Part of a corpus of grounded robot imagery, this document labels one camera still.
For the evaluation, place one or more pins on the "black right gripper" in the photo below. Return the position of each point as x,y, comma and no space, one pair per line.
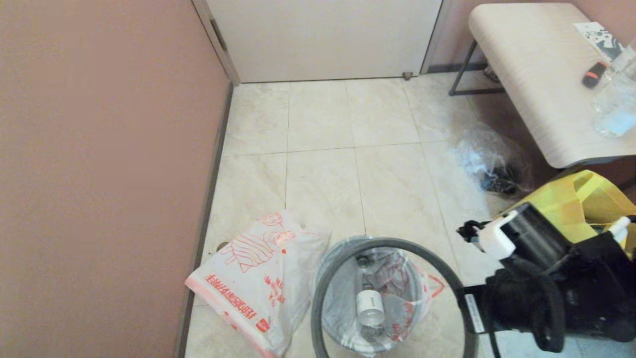
479,308

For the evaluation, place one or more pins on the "used white red liner bag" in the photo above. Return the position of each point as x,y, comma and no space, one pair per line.
397,278

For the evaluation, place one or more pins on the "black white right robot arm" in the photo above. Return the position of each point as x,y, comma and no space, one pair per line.
596,278

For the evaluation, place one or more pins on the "yellow fabric bag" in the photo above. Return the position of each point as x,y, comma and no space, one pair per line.
561,199

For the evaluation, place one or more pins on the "clear plastic bag dark contents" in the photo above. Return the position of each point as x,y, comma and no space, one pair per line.
487,159

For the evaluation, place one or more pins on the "clear plastic water bottle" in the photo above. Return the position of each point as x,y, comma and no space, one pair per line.
370,308

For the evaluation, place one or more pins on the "beige table with metal legs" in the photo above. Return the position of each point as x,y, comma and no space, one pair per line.
536,74

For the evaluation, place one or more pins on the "clear bottle with blue tint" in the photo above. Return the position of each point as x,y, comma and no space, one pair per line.
616,109

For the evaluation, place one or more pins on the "black orange small device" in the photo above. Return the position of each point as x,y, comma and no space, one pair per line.
594,75

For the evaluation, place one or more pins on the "round grey floor cover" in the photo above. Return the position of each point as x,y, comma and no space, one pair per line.
223,247

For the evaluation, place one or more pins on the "black white printed leaflet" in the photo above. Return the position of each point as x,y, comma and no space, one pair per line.
601,40

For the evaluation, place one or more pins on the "white door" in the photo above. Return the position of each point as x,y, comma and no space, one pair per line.
323,40

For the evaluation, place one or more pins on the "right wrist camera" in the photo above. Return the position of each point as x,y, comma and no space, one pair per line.
469,231

